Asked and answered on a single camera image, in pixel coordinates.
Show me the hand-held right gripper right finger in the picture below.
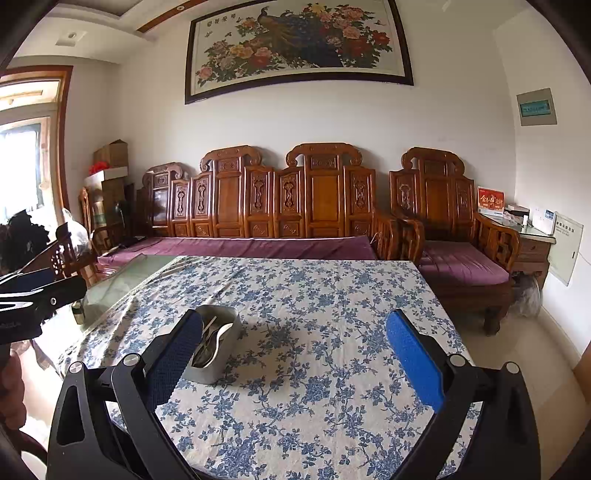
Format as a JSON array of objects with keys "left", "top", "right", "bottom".
[{"left": 385, "top": 309, "right": 541, "bottom": 480}]

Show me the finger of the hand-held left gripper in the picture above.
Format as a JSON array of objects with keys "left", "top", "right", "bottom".
[
  {"left": 0, "top": 275, "right": 88, "bottom": 324},
  {"left": 0, "top": 267, "right": 57, "bottom": 296}
]

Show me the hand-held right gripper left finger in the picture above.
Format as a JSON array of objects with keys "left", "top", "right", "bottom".
[{"left": 46, "top": 308, "right": 204, "bottom": 480}]

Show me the pile of mixed cutlery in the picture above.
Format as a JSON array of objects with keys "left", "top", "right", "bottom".
[{"left": 191, "top": 310, "right": 235, "bottom": 370}]

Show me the rectangular metal box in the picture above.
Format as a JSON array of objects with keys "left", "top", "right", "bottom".
[{"left": 182, "top": 305, "right": 242, "bottom": 385}]

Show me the person's left hand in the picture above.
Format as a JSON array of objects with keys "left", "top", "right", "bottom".
[{"left": 0, "top": 354, "right": 27, "bottom": 419}]

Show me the carved wooden chair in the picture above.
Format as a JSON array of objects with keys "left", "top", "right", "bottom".
[
  {"left": 18, "top": 222, "right": 100, "bottom": 287},
  {"left": 78, "top": 187, "right": 127, "bottom": 252}
]

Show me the black cloth bundle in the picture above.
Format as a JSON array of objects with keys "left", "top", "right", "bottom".
[{"left": 0, "top": 210, "right": 51, "bottom": 273}]

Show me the clear plastic bag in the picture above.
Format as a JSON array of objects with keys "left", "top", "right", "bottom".
[{"left": 60, "top": 208, "right": 90, "bottom": 254}]

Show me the brown carton stack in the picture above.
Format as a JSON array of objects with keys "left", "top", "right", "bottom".
[{"left": 85, "top": 178, "right": 137, "bottom": 232}]

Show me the square purple seat cushion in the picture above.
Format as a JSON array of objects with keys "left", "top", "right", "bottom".
[{"left": 418, "top": 240, "right": 511, "bottom": 284}]

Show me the blue floral tablecloth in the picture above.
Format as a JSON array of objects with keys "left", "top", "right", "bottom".
[{"left": 55, "top": 255, "right": 483, "bottom": 480}]

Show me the flat white box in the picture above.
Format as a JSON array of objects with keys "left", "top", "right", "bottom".
[{"left": 88, "top": 165, "right": 129, "bottom": 183}]

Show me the grey plastic bag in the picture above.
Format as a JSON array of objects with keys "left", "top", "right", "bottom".
[{"left": 510, "top": 274, "right": 541, "bottom": 318}]

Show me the long purple seat cushion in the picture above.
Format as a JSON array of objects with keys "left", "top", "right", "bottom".
[{"left": 97, "top": 235, "right": 377, "bottom": 266}]

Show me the brown cardboard box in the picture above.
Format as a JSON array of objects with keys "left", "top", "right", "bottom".
[{"left": 92, "top": 139, "right": 129, "bottom": 169}]

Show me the wooden side table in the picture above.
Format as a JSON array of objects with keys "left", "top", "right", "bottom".
[{"left": 478, "top": 210, "right": 557, "bottom": 275}]

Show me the carved wooden armchair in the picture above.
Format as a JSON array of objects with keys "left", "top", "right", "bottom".
[{"left": 389, "top": 147, "right": 522, "bottom": 337}]

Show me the white tabletop device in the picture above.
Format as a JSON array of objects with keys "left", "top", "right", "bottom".
[{"left": 529, "top": 208, "right": 557, "bottom": 234}]

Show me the carved wooden sofa bench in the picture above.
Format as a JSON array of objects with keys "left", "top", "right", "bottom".
[{"left": 141, "top": 142, "right": 426, "bottom": 266}]

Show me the framed peacock flower painting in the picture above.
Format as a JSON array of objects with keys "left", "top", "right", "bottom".
[{"left": 185, "top": 0, "right": 415, "bottom": 105}]

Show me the wooden door frame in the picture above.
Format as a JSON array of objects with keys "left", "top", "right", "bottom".
[{"left": 0, "top": 65, "right": 75, "bottom": 227}]

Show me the white wall panel door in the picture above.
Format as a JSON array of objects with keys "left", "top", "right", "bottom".
[{"left": 547, "top": 211, "right": 585, "bottom": 287}]

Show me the grey wall box green window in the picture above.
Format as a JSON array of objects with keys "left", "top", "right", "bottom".
[{"left": 516, "top": 88, "right": 558, "bottom": 127}]

